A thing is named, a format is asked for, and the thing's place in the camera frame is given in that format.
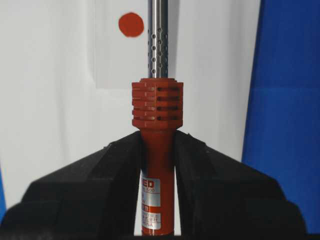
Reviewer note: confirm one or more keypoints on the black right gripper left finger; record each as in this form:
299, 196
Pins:
94, 198

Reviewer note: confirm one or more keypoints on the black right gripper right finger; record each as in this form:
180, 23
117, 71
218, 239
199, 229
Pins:
223, 199

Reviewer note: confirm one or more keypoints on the red soldering iron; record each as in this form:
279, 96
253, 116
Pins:
157, 112

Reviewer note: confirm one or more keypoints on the top orange dot mark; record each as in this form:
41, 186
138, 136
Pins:
131, 25

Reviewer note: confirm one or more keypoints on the blue mat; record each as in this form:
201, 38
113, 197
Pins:
282, 133

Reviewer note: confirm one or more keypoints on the white paper sheet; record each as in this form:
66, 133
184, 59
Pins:
66, 71

